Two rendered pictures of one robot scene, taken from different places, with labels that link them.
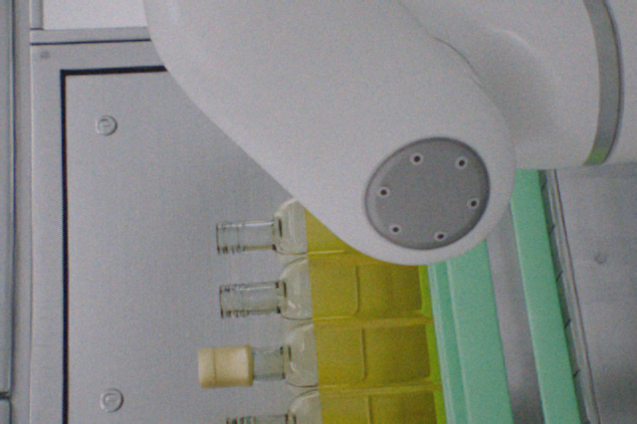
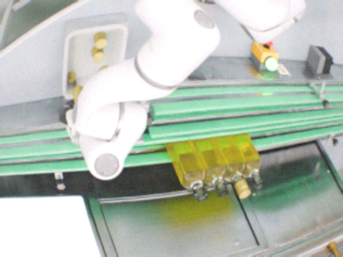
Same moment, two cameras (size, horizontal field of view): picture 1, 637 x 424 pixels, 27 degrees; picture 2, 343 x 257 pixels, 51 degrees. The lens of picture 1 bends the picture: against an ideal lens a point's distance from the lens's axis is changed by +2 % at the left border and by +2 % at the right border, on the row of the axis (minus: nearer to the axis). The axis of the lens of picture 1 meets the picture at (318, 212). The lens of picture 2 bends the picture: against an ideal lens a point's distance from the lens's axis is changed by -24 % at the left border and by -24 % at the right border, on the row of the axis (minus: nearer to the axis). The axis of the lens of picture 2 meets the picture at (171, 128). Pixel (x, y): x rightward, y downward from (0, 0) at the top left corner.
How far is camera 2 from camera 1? 1.05 m
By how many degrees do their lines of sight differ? 57
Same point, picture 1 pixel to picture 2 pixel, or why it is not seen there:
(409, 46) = not seen: outside the picture
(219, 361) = (244, 186)
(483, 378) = (248, 101)
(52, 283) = not seen: outside the picture
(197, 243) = (179, 232)
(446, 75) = not seen: outside the picture
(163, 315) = (207, 236)
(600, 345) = (233, 77)
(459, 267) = (220, 104)
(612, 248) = (206, 73)
